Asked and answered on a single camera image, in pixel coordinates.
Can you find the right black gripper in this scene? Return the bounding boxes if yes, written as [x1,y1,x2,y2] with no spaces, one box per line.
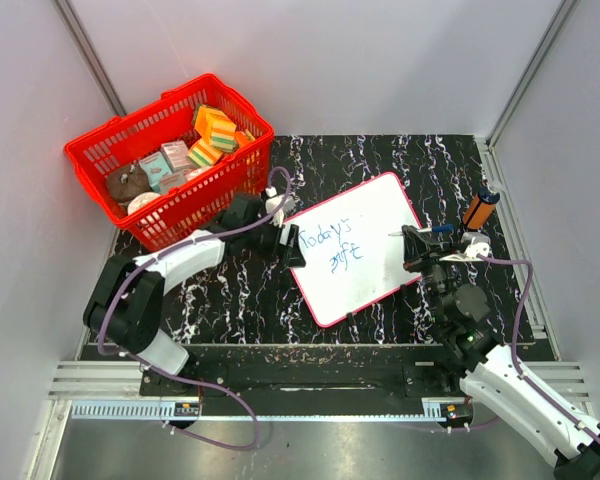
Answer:
[402,226,463,325]

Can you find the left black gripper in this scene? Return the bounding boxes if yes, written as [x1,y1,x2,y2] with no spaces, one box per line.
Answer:
[243,214,304,269]

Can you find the blue capped whiteboard marker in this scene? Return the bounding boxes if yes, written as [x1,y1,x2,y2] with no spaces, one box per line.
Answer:
[418,224,454,233]

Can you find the pink framed whiteboard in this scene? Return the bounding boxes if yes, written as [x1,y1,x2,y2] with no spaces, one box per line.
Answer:
[286,172,420,328]

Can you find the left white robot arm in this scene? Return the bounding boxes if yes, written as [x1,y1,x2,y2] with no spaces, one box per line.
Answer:
[83,188,306,396]

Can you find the striped sponge lower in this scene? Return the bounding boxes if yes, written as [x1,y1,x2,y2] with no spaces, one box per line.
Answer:
[187,138,224,167]

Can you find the pink box lower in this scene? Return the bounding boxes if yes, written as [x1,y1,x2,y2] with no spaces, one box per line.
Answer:
[158,171,188,195]

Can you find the striped sponge stack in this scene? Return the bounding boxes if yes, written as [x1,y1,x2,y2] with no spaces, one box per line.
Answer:
[192,105,237,153]

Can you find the red plastic shopping basket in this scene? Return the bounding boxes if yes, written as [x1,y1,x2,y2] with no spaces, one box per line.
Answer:
[64,73,274,251]

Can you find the pink small box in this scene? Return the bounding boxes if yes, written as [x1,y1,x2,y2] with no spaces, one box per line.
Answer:
[160,140,194,172]

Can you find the teal small box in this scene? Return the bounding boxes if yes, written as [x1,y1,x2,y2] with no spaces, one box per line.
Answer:
[138,151,172,193]

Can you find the pink round pastry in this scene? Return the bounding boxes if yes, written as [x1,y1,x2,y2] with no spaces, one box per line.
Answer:
[127,191,161,215]

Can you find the brown round bread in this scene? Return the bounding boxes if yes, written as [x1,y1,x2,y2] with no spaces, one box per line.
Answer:
[106,163,151,204]

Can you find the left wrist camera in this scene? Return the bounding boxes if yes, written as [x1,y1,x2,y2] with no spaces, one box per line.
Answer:
[264,187,296,227]

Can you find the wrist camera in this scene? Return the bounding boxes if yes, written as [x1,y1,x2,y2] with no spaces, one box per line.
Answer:
[264,187,296,227]
[440,231,491,263]

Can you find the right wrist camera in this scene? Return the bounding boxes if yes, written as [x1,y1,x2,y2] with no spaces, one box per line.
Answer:
[440,231,491,263]

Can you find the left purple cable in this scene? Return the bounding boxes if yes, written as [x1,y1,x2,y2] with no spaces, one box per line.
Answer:
[95,166,292,379]

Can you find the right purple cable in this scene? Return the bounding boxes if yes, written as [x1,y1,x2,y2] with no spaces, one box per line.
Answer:
[477,252,600,469]

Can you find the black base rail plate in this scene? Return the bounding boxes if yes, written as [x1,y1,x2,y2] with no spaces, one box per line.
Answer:
[139,342,481,416]

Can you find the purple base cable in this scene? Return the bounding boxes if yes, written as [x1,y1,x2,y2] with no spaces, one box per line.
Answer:
[144,369,263,450]

